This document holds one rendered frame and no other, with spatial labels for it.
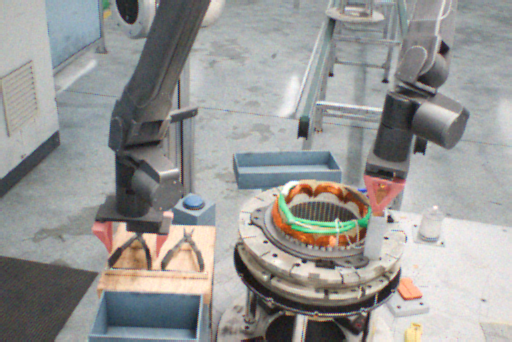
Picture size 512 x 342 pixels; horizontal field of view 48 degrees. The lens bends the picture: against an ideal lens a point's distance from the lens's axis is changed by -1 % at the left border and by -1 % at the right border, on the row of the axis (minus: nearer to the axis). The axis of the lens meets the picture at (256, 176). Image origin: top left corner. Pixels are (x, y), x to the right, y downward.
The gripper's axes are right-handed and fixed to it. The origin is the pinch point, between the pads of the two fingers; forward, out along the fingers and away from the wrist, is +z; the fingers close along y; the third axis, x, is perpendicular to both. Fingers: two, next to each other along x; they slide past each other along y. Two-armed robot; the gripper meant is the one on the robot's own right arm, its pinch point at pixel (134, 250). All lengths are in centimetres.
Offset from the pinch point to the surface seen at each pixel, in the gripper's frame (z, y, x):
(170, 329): 9.7, 7.7, -8.9
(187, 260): 2.1, 9.4, 0.7
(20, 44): 49, -100, 220
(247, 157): 5.0, 20.0, 44.6
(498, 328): 27, 81, 14
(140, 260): 2.4, 1.1, 0.1
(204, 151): 120, 1, 246
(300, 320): 9.9, 30.8, -4.3
